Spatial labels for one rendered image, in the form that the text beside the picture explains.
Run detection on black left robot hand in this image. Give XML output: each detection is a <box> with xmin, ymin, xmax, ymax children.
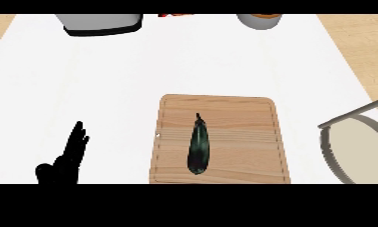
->
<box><xmin>34</xmin><ymin>120</ymin><xmax>91</xmax><ymax>185</ymax></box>

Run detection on wooden cutting board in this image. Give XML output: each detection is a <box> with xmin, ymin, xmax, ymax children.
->
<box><xmin>147</xmin><ymin>93</ymin><xmax>292</xmax><ymax>185</ymax></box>

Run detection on dark green cucumber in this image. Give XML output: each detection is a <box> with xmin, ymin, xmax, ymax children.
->
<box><xmin>186</xmin><ymin>112</ymin><xmax>211</xmax><ymax>176</ymax></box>

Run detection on grey appliance with black base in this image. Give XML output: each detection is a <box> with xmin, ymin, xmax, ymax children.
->
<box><xmin>53</xmin><ymin>13</ymin><xmax>144</xmax><ymax>38</ymax></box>

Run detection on red object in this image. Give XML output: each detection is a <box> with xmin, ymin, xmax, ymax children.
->
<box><xmin>156</xmin><ymin>13</ymin><xmax>195</xmax><ymax>18</ymax></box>

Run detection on grey cylindrical container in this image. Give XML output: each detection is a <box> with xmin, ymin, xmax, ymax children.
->
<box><xmin>234</xmin><ymin>13</ymin><xmax>283</xmax><ymax>31</ymax></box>

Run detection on grey wire tiered basket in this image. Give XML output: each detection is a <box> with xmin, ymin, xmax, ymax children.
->
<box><xmin>316</xmin><ymin>100</ymin><xmax>378</xmax><ymax>185</ymax></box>

